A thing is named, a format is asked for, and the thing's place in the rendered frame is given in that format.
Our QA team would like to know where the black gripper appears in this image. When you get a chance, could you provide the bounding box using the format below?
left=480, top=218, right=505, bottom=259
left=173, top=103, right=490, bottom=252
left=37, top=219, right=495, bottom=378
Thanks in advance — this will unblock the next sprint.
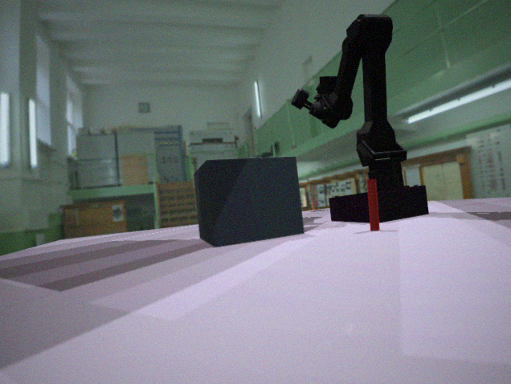
left=291, top=88, right=339, bottom=129

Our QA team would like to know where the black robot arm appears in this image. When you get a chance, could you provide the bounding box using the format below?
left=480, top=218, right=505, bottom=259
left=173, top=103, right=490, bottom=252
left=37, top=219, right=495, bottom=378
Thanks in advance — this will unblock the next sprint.
left=314, top=14, right=409, bottom=190

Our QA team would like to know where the dark red peg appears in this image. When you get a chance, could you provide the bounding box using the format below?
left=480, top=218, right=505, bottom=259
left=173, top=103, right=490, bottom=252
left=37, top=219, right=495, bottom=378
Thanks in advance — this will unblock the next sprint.
left=366, top=178, right=380, bottom=231

